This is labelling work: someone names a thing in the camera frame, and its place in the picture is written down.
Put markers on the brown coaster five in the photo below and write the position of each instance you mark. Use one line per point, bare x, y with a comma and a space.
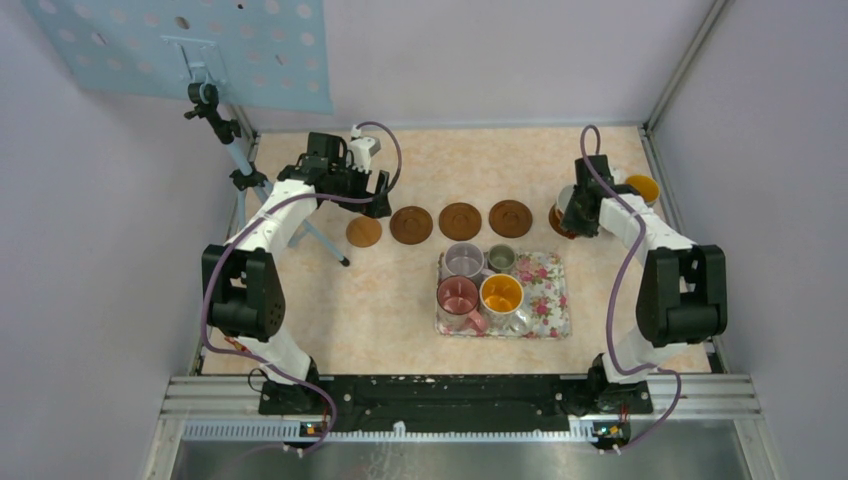
555, 217

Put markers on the blue perforated board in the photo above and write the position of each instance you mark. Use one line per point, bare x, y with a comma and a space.
257, 53

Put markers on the white cup red handle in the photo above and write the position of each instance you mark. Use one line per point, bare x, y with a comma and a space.
563, 199

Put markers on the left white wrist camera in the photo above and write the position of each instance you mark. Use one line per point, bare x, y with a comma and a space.
363, 149

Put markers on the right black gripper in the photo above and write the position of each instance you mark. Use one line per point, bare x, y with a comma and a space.
582, 229

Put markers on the brown coaster one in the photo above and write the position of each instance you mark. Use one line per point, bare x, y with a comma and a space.
411, 225

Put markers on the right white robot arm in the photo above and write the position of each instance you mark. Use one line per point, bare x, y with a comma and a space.
682, 298

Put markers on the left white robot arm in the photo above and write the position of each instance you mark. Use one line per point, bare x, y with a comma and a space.
243, 297

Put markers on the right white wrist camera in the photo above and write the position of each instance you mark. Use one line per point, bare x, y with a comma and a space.
619, 176

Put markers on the brown coaster two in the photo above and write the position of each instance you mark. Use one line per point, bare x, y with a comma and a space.
460, 221

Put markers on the blue mug yellow inside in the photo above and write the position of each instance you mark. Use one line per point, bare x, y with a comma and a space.
646, 187

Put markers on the small grey-green cup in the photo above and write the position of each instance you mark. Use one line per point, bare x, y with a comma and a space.
501, 258

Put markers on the brown coaster three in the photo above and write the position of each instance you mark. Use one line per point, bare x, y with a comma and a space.
510, 218

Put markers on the pink mug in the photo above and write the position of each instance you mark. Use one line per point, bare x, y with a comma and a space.
458, 304

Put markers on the floral tray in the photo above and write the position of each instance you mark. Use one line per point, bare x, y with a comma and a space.
544, 313

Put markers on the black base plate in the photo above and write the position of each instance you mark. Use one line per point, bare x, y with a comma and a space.
455, 403

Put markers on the lilac mug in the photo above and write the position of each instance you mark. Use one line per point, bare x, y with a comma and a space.
466, 260

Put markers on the light brown small coaster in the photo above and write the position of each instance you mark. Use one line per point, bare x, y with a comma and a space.
363, 232

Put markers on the aluminium frame rail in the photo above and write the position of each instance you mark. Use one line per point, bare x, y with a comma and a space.
696, 426

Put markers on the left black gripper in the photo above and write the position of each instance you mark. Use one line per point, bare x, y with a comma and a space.
380, 186

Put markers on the glass mug orange inside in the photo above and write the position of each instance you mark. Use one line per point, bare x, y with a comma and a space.
502, 300

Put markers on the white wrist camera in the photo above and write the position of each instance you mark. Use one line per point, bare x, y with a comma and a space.
619, 176
363, 149

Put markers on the blue tripod stand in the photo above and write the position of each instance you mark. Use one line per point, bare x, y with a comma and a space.
205, 97

